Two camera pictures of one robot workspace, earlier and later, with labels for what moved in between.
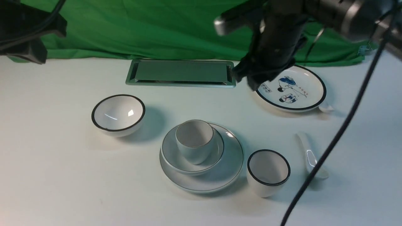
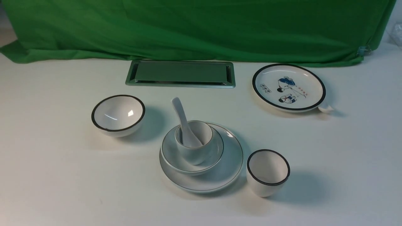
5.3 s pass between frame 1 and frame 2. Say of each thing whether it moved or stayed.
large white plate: stayed
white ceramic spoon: moved
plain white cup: stayed
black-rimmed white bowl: stayed
